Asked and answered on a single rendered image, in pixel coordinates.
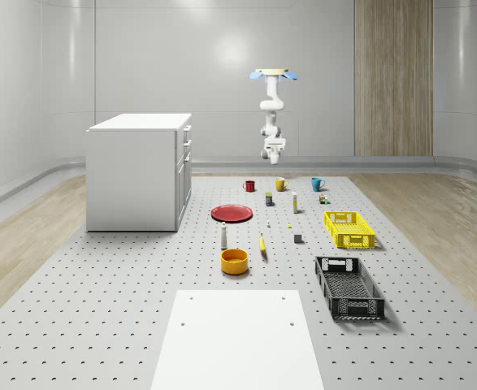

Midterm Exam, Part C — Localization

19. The yellow bowl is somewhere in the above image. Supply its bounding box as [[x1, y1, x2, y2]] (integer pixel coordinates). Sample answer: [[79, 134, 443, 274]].
[[220, 248, 249, 276]]

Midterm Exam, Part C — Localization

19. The dark grey basket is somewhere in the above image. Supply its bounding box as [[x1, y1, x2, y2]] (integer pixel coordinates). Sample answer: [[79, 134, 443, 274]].
[[314, 256, 386, 323]]

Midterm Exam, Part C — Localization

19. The yellow basket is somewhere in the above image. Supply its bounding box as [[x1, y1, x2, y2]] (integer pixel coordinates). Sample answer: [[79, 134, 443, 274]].
[[323, 210, 377, 249]]

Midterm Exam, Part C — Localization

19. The white cabinet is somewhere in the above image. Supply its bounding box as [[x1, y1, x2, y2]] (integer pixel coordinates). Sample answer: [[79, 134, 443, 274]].
[[85, 112, 193, 233]]

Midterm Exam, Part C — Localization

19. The drone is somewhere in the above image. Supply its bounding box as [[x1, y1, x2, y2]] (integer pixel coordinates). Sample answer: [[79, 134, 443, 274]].
[[249, 67, 299, 82]]

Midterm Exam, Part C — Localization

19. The red plate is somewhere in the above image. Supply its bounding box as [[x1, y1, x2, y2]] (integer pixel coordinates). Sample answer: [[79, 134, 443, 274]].
[[210, 204, 254, 223]]

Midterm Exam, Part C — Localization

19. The white board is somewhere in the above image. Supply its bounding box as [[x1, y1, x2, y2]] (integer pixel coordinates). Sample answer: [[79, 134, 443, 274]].
[[150, 289, 326, 390]]

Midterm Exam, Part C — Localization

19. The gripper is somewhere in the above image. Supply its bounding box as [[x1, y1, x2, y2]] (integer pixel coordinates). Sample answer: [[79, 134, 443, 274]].
[[263, 136, 288, 153]]

